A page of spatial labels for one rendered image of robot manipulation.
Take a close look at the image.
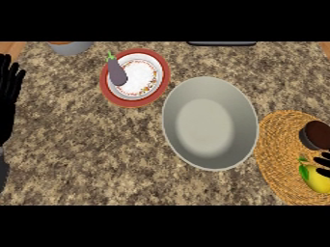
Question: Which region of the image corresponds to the yellow lemon with leaf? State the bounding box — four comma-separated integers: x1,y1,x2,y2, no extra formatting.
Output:
298,154,330,195

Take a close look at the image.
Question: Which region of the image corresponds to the woven wicker placemat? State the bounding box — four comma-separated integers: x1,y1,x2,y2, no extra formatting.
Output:
254,110,330,206

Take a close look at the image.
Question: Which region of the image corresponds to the large grey bowl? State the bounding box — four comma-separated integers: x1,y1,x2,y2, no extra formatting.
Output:
161,75,261,172

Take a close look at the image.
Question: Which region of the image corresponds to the red round placemat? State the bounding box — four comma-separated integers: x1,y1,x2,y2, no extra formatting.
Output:
99,47,173,109

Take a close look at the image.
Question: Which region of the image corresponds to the chocolate cupcake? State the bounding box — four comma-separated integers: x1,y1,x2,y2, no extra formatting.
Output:
298,121,330,151

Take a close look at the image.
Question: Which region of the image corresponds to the grey pot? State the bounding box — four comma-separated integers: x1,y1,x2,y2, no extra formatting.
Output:
47,41,96,57

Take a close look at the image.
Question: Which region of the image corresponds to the purple eggplant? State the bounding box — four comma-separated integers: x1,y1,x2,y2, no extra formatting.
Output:
105,51,130,87

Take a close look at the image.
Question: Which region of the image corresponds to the white patterned plate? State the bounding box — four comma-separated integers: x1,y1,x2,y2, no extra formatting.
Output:
105,53,165,101

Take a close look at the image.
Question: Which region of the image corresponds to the dark flat appliance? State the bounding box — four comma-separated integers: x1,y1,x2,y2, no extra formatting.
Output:
186,41,258,47

